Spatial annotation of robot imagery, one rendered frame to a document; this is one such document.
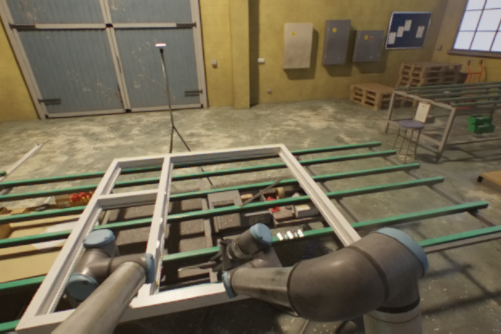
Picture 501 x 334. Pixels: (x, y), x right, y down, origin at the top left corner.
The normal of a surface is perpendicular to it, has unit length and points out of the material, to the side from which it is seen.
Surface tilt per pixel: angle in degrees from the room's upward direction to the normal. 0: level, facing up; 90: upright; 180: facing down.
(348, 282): 40
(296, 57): 90
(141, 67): 90
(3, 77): 90
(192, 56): 90
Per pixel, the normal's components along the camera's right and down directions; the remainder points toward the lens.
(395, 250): 0.18, -0.66
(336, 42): 0.22, 0.45
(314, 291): -0.63, -0.23
